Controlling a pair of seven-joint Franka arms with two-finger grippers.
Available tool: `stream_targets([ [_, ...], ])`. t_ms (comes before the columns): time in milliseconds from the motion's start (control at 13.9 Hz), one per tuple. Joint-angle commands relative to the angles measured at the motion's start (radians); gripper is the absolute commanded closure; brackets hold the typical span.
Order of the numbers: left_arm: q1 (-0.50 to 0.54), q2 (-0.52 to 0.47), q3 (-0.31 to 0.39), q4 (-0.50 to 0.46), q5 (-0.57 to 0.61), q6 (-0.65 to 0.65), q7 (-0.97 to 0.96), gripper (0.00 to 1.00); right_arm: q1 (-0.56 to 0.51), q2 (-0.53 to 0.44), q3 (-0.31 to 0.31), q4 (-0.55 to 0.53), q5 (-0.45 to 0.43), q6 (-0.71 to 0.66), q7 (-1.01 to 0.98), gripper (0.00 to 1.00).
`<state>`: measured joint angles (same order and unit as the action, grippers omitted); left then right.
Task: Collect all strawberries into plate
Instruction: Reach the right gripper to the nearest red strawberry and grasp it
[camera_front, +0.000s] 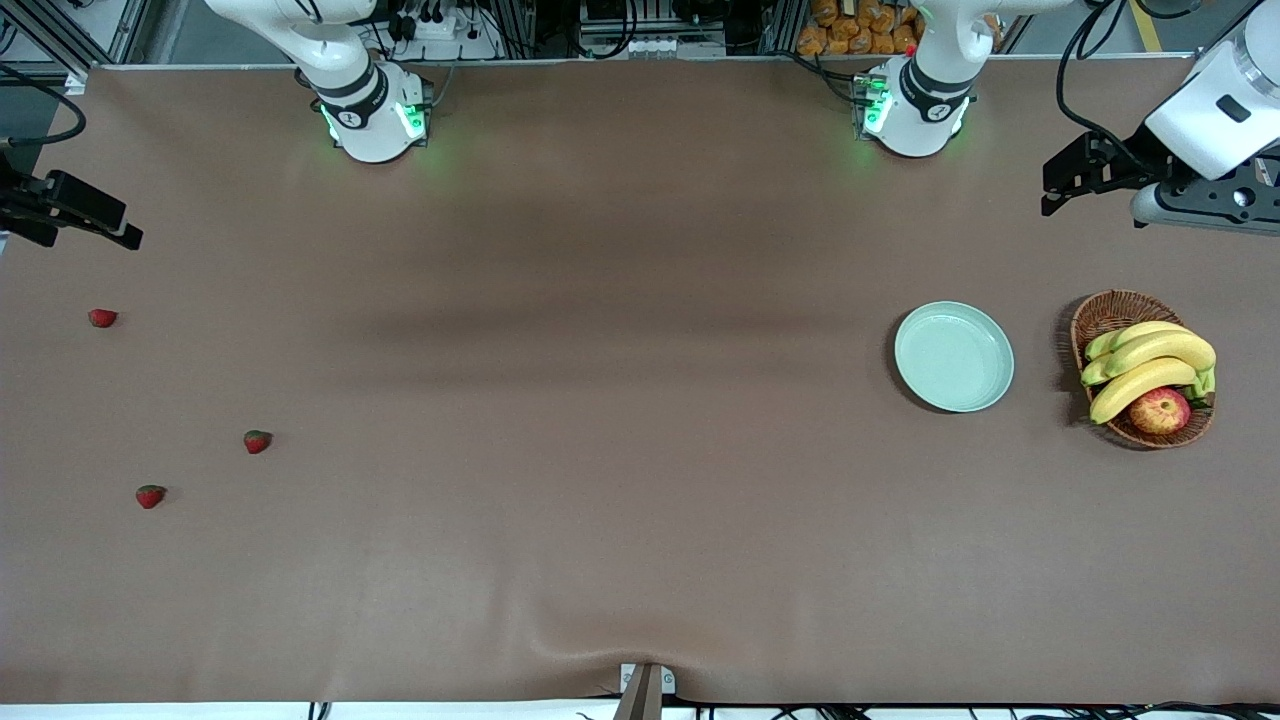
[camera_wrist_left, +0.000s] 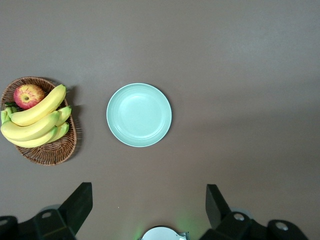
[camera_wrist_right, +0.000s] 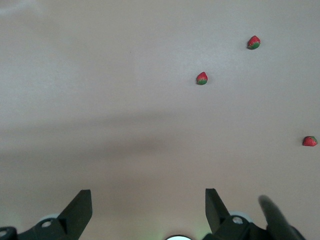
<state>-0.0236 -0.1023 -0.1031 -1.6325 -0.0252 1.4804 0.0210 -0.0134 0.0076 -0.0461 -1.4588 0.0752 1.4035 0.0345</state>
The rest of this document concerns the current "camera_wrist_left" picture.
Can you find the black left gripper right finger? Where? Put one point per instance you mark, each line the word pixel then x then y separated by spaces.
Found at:
pixel 217 212

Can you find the pale green round plate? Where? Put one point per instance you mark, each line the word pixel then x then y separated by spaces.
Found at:
pixel 138 115

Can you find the red yellow apple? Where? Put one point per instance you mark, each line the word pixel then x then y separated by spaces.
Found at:
pixel 27 96

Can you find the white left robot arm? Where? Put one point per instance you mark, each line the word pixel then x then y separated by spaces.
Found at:
pixel 160 235

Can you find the brown wicker basket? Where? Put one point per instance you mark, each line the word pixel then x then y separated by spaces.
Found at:
pixel 50 155

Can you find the yellow banana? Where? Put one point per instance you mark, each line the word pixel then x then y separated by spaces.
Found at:
pixel 65 113
pixel 30 143
pixel 40 110
pixel 62 130
pixel 27 130

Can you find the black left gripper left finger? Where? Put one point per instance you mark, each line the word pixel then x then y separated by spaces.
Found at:
pixel 75 212

